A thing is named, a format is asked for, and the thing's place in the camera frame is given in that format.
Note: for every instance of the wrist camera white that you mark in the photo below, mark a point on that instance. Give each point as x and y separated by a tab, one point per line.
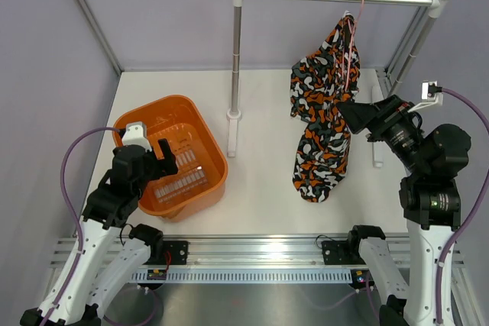
136	134
431	96

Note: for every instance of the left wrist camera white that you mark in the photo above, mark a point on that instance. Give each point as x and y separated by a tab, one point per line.
136	134

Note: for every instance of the white slotted cable duct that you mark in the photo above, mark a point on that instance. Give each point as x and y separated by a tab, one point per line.
244	276

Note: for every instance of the orange plastic basket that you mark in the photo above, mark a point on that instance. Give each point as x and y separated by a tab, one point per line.
202	167

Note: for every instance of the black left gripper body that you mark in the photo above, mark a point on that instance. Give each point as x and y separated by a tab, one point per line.
150	172

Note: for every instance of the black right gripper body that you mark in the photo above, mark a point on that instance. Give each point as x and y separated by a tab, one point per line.
397	129

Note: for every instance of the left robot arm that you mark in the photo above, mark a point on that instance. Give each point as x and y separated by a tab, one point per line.
83	291

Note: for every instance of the white clothes rack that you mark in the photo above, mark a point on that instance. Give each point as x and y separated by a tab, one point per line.
435	9

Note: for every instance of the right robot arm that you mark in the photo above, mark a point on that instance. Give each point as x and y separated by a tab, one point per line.
431	206

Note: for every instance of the orange camouflage shorts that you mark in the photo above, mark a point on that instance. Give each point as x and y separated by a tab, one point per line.
316	86

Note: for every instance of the aluminium mounting rail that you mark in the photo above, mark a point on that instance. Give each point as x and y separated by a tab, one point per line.
242	251

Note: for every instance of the pink wire hanger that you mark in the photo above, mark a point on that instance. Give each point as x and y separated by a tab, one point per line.
348	46

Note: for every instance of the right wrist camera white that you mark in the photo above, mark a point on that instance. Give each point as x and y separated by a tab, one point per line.
431	96

